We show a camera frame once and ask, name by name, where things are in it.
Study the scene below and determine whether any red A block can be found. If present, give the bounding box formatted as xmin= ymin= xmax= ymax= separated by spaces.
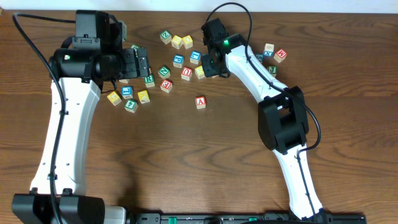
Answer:
xmin=195 ymin=96 xmax=206 ymax=110

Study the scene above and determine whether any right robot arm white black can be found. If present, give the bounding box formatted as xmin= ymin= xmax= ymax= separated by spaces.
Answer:
xmin=201 ymin=19 xmax=323 ymax=220

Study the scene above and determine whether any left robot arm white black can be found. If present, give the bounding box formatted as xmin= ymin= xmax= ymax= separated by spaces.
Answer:
xmin=12 ymin=10 xmax=150 ymax=223

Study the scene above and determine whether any yellow block centre row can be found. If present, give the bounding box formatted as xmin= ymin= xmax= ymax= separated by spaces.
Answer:
xmin=195 ymin=65 xmax=205 ymax=79

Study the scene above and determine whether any green J block left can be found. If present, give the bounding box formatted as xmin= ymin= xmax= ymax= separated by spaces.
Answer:
xmin=131 ymin=44 xmax=140 ymax=50

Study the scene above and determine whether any green j block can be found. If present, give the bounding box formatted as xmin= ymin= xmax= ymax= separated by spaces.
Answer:
xmin=267 ymin=66 xmax=277 ymax=77
xmin=131 ymin=44 xmax=140 ymax=50

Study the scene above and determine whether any blue L block centre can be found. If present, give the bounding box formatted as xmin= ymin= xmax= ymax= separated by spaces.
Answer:
xmin=190 ymin=50 xmax=201 ymax=65

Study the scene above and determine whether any green R block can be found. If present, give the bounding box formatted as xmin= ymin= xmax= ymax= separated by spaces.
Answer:
xmin=144 ymin=75 xmax=155 ymax=88

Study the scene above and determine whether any red U block centre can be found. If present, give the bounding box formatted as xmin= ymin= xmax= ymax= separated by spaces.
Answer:
xmin=181 ymin=67 xmax=193 ymax=81

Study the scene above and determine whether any blue T block left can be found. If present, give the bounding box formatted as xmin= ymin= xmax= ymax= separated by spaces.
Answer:
xmin=121 ymin=86 xmax=134 ymax=99

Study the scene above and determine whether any green N block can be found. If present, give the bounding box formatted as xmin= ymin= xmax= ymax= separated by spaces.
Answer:
xmin=158 ymin=65 xmax=171 ymax=80

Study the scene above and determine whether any yellow K block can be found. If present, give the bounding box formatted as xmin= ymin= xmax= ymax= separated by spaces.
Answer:
xmin=137 ymin=90 xmax=150 ymax=104

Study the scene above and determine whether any yellow block top right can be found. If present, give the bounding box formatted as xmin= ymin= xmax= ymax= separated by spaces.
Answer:
xmin=182 ymin=35 xmax=193 ymax=49

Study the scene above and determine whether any blue P block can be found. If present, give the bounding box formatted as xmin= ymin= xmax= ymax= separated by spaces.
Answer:
xmin=173 ymin=55 xmax=184 ymax=68

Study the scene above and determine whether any red E block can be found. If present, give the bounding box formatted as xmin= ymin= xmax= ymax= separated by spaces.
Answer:
xmin=160 ymin=79 xmax=173 ymax=93

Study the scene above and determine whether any yellow G block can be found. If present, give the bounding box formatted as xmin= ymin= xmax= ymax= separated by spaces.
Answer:
xmin=107 ymin=91 xmax=122 ymax=106

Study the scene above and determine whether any green Z block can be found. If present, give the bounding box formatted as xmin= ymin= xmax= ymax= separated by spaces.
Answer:
xmin=160 ymin=30 xmax=172 ymax=45

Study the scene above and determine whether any green 4 block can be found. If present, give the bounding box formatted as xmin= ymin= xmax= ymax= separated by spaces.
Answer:
xmin=124 ymin=99 xmax=138 ymax=113

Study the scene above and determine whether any yellow block top left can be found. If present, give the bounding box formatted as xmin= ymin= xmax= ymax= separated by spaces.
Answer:
xmin=171 ymin=35 xmax=183 ymax=49

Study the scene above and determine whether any blue 5 block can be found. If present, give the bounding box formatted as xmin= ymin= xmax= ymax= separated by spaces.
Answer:
xmin=255 ymin=54 xmax=264 ymax=62

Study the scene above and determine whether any blue X block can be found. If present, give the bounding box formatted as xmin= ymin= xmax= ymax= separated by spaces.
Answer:
xmin=263 ymin=43 xmax=274 ymax=57

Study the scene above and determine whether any green J block right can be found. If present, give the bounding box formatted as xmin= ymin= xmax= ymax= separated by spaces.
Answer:
xmin=267 ymin=66 xmax=277 ymax=77

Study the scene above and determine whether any red M block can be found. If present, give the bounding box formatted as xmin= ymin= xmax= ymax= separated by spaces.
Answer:
xmin=274 ymin=49 xmax=287 ymax=63

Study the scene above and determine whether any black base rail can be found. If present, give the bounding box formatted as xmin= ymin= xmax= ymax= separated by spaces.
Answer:
xmin=99 ymin=205 xmax=367 ymax=224

